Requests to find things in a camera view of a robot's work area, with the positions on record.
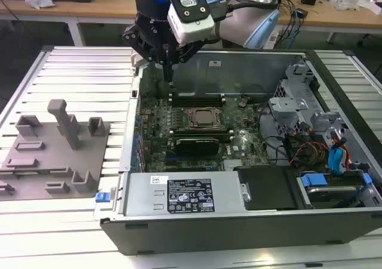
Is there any black PC case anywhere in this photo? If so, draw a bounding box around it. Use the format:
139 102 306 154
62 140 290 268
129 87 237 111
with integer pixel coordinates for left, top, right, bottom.
94 48 382 256

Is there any grey power supply black label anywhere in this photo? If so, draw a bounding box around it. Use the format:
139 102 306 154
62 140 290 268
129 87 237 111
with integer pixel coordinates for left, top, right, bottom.
124 172 248 218

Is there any red yellow power wire bundle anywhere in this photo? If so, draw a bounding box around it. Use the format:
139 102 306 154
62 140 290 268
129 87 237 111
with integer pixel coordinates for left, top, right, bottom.
294 141 329 166

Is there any black plastic shroud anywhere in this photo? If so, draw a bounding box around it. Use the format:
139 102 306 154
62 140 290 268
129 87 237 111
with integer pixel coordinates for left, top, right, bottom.
234 165 299 212

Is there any white power strip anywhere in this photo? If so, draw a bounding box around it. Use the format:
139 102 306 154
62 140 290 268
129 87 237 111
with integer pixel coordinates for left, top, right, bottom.
267 32 281 48

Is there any blue cable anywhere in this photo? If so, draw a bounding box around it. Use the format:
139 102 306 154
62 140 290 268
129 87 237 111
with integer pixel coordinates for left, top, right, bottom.
291 8 301 48

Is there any black Nvidia graphics card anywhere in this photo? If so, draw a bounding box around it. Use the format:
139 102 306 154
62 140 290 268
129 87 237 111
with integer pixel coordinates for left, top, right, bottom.
174 137 219 157

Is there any hard disk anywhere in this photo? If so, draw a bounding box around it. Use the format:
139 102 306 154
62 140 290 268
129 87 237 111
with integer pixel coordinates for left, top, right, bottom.
307 185 359 209

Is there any grey metal drive cage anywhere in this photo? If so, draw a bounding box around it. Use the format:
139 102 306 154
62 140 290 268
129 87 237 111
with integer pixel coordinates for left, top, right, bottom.
268 62 352 138

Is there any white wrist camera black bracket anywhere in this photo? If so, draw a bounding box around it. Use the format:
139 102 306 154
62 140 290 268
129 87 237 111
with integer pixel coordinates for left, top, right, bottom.
166 0 216 45

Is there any blue flat data wire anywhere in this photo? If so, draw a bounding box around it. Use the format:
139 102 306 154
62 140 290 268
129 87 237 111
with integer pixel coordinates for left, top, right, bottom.
328 131 350 174

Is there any metal socket cover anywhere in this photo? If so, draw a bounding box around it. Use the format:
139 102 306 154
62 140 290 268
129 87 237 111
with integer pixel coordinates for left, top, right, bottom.
184 106 224 129

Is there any wooden desk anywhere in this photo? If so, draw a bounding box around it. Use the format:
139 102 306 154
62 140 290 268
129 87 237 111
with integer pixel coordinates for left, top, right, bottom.
0 0 382 48

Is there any CPU socket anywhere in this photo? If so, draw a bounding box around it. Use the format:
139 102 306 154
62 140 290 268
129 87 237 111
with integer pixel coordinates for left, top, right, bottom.
182 105 226 129

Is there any silver chipset heat sink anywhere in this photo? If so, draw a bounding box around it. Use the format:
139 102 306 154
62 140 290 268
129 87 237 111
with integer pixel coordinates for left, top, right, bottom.
223 160 244 171

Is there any silver CPU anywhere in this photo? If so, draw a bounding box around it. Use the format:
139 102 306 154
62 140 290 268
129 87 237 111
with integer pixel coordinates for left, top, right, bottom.
195 110 217 125

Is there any crumpled white paper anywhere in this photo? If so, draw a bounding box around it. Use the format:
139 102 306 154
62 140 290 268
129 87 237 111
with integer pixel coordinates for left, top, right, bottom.
25 0 57 10

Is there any grey parts rack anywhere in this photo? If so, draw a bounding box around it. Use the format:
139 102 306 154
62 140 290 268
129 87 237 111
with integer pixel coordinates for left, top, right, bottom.
0 98 112 203

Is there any black camera cable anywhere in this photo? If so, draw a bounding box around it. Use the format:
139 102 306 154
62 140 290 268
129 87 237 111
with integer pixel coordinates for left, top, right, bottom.
208 0 280 22

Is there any grey case release latch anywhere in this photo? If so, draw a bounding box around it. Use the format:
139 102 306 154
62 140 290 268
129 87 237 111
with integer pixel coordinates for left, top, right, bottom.
130 50 149 69

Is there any green motherboard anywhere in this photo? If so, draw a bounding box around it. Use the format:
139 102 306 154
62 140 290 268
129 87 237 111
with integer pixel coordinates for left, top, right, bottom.
138 94 271 173

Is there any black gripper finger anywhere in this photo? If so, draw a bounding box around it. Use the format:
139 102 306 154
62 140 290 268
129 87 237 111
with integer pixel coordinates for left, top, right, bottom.
168 41 204 82
121 24 169 82

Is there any blue disk carrier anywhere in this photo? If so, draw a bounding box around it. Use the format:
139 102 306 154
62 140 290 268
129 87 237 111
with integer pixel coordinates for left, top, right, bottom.
297 172 373 210

